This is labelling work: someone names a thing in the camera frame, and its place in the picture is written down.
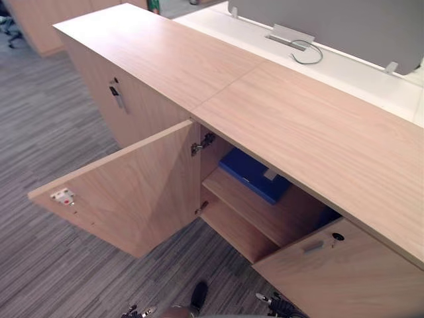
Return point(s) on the large metal door hinge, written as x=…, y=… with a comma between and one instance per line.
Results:
x=202, y=143

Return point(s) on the small metal door hinge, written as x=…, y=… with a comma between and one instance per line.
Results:
x=201, y=208

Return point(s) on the light wood background cabinet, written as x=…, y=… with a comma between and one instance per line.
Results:
x=49, y=23

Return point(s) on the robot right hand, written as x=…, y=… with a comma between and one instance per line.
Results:
x=276, y=303

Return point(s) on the light wood office cabinet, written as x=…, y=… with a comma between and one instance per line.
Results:
x=298, y=126

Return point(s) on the black door lock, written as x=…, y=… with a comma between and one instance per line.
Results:
x=338, y=238

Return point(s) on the grey desk partition screen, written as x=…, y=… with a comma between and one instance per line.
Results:
x=364, y=26

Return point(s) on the blue folder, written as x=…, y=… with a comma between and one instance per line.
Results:
x=255, y=172

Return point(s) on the light wood closed cabinet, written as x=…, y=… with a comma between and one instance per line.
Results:
x=159, y=56

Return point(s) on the white desk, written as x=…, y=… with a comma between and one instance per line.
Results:
x=348, y=76

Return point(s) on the wooden cabinet shelf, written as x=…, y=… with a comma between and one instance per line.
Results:
x=265, y=212

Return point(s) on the cabinet door with white latch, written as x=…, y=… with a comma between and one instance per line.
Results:
x=132, y=192

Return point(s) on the robot silver leg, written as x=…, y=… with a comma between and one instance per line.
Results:
x=177, y=313

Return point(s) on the green object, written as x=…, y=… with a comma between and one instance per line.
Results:
x=154, y=4

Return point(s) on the robot dark foot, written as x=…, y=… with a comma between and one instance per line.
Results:
x=199, y=295

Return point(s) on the clear partition bracket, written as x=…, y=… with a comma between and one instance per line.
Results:
x=234, y=12
x=391, y=68

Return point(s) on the white door latch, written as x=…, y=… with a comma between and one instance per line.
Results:
x=63, y=196

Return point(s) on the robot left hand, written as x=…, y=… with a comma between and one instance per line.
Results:
x=137, y=313

